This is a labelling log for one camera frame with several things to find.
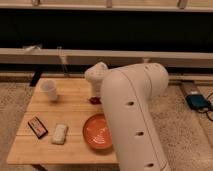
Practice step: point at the dark red pepper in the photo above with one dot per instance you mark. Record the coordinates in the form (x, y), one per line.
(95, 100)

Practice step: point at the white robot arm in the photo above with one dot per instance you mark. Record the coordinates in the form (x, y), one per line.
(124, 93)

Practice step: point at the orange ceramic bowl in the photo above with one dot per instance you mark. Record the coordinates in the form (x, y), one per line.
(96, 133)

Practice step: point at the white wrapped snack packet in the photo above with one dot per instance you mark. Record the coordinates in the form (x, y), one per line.
(59, 135)

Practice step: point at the wooden slatted table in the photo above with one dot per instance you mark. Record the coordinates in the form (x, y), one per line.
(73, 109)

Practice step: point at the dark snack box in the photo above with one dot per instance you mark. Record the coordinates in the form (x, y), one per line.
(37, 127)

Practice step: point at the blue device on floor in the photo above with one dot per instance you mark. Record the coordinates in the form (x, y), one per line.
(197, 101)

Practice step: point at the long grey rail beam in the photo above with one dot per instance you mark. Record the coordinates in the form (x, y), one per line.
(33, 55)

